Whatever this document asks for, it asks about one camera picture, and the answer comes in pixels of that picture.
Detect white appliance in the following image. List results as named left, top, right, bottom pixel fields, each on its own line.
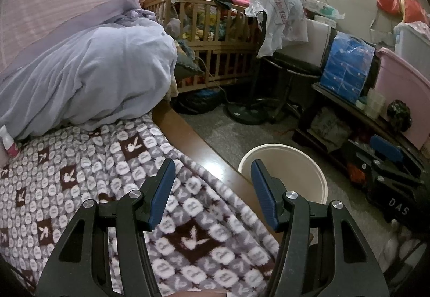
left=304, top=17, right=337, bottom=66

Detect white bucket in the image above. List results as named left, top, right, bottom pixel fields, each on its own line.
left=238, top=144, right=328, bottom=207

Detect clear plastic containers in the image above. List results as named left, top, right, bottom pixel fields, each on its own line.
left=364, top=89, right=387, bottom=119

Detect dark wooden cabinet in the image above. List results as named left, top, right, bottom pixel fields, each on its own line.
left=292, top=82, right=430, bottom=190

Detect wooden bed frame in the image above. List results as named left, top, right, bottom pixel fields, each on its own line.
left=151, top=104, right=286, bottom=240

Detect white storage bin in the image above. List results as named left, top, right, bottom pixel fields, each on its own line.
left=393, top=22, right=430, bottom=66

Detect pink plastic tub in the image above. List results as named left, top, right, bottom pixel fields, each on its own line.
left=373, top=47, right=430, bottom=151

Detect cream cloth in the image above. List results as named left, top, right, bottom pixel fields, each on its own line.
left=166, top=77, right=179, bottom=98

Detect pile of colourful clothes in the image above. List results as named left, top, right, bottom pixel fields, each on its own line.
left=181, top=3, right=242, bottom=42

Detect white green tissue pack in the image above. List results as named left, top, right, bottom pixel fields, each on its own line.
left=302, top=0, right=345, bottom=19

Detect white bottle pink label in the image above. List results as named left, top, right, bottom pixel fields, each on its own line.
left=0, top=125, right=18, bottom=159

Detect dark camouflage cap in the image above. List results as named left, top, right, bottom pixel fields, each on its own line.
left=386, top=100, right=412, bottom=131

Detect pink white cloth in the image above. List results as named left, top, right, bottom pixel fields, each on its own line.
left=379, top=220, right=430, bottom=271

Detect orange red bag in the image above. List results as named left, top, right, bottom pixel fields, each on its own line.
left=347, top=163, right=367, bottom=183

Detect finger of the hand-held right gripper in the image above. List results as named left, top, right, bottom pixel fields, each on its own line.
left=370, top=135, right=424, bottom=186

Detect black stool chrome legs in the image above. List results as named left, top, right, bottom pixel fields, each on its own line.
left=260, top=50, right=325, bottom=121

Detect wooden crib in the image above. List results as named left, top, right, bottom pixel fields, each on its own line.
left=141, top=0, right=269, bottom=94

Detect printed fleece blanket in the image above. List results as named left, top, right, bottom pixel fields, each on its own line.
left=0, top=112, right=281, bottom=297

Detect blue grey cloth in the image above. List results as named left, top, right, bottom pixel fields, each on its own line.
left=173, top=38, right=204, bottom=74

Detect white plastic bag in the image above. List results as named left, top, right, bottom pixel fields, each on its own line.
left=245, top=0, right=309, bottom=57

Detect beige printed bag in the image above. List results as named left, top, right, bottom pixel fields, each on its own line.
left=311, top=107, right=352, bottom=153

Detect blue grey quilt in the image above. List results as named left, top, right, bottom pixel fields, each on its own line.
left=0, top=8, right=178, bottom=141

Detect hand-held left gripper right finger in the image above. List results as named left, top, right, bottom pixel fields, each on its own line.
left=250, top=159, right=385, bottom=297

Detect black blue bag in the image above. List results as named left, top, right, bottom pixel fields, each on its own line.
left=178, top=89, right=224, bottom=115

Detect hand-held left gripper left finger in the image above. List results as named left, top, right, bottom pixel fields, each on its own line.
left=35, top=159, right=177, bottom=297

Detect black standing fan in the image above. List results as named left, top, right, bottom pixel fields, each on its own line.
left=222, top=10, right=279, bottom=125

